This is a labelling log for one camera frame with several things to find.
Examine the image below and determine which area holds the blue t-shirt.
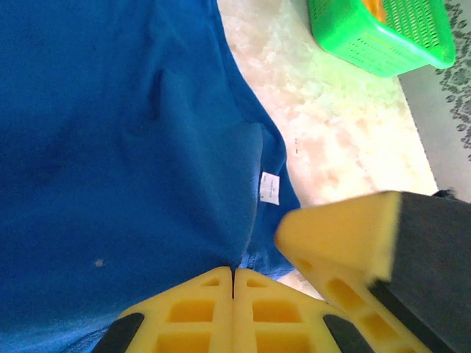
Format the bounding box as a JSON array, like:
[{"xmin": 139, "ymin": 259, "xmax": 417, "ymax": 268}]
[{"xmin": 0, "ymin": 0, "xmax": 302, "ymax": 353}]

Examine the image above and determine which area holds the green plastic basket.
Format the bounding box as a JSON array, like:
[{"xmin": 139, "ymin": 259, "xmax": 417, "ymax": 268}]
[{"xmin": 307, "ymin": 0, "xmax": 457, "ymax": 79}]

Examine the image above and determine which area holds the yellow cloth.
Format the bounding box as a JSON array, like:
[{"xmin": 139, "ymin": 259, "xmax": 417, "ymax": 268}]
[{"xmin": 362, "ymin": 0, "xmax": 387, "ymax": 19}]

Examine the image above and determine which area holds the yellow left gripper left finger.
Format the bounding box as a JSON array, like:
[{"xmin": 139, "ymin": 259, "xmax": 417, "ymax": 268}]
[{"xmin": 91, "ymin": 266, "xmax": 234, "ymax": 353}]

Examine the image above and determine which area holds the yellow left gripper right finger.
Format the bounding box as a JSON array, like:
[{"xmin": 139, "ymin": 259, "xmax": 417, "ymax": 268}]
[{"xmin": 233, "ymin": 267, "xmax": 372, "ymax": 353}]

